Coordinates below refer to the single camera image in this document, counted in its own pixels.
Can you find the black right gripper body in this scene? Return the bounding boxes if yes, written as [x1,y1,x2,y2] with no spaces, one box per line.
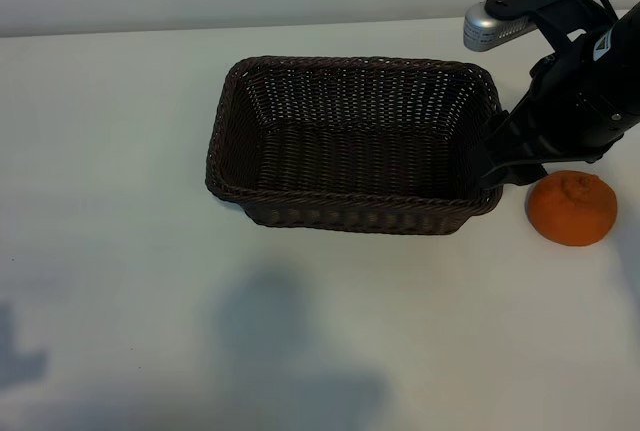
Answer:
[492,23,640,187]

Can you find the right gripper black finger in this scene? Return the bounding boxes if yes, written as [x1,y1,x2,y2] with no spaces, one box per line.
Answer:
[478,149,521,190]
[484,110,511,140]

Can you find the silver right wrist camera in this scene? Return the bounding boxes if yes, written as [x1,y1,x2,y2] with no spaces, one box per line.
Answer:
[463,0,536,52]

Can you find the orange mandarin fruit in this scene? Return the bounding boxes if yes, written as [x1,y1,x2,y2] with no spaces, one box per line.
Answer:
[528,169,619,248]

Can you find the dark brown wicker basket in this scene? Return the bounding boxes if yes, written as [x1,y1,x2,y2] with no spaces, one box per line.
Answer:
[204,54,505,237]

